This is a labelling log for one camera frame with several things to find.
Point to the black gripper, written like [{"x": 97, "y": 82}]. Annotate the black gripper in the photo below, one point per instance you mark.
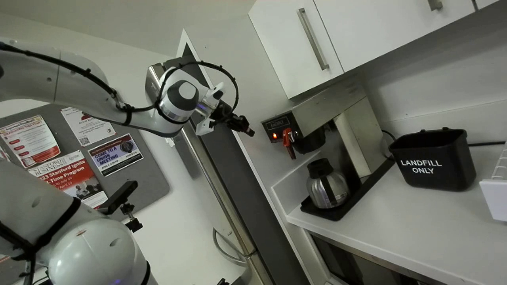
[{"x": 225, "y": 114}]

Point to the steel black coffee machine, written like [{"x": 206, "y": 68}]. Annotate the steel black coffee machine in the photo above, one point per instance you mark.
[{"x": 326, "y": 105}]

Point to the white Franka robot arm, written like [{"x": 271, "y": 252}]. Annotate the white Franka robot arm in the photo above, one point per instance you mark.
[{"x": 32, "y": 79}]

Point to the stainless steel refrigerator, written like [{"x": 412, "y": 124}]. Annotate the stainless steel refrigerator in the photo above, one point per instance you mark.
[{"x": 247, "y": 211}]

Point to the white upper cabinet door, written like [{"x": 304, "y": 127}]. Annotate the white upper cabinet door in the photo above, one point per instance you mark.
[
  {"x": 295, "y": 48},
  {"x": 390, "y": 25}
]

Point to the glass coffee carafe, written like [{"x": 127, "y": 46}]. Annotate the glass coffee carafe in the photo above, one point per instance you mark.
[{"x": 326, "y": 190}]

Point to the grey notice board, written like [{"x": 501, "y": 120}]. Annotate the grey notice board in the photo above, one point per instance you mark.
[{"x": 152, "y": 179}]

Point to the black and red sticker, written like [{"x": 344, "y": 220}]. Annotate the black and red sticker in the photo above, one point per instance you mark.
[{"x": 112, "y": 155}]

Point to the white poster with QR code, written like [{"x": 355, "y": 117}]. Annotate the white poster with QR code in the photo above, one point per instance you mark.
[{"x": 87, "y": 128}]

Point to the red and white notice sheet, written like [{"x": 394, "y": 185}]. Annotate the red and white notice sheet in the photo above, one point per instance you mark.
[
  {"x": 68, "y": 176},
  {"x": 28, "y": 141}
]

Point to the black landfill only bin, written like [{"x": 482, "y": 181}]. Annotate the black landfill only bin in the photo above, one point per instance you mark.
[{"x": 433, "y": 163}]

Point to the long white wrap box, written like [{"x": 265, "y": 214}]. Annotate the long white wrap box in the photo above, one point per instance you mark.
[{"x": 496, "y": 195}]

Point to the black camera stand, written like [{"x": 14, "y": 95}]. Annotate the black camera stand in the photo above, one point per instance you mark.
[{"x": 120, "y": 192}]

